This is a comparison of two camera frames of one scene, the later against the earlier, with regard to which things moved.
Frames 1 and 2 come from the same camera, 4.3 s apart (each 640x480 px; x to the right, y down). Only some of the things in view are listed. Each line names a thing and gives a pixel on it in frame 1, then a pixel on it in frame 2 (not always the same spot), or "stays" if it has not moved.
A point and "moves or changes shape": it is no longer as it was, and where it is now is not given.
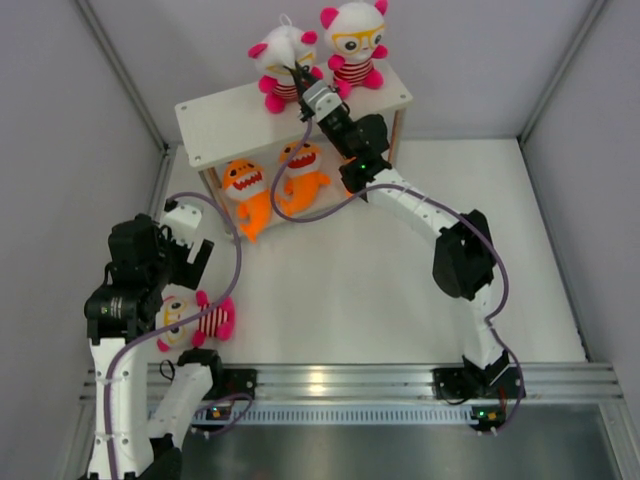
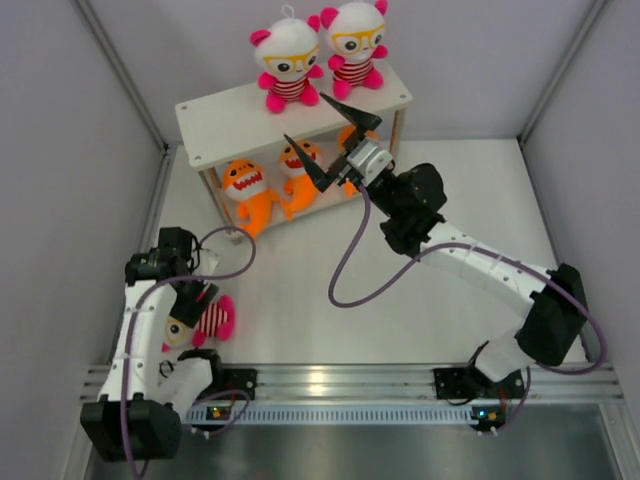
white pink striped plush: [178, 301] stays
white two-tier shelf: [267, 166] stays
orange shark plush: [244, 181] stays
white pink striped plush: [286, 45] moves or changes shape
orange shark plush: [302, 181] stays
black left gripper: [187, 274] to [190, 311]
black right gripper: [302, 81] to [340, 170]
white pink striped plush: [354, 35] stays
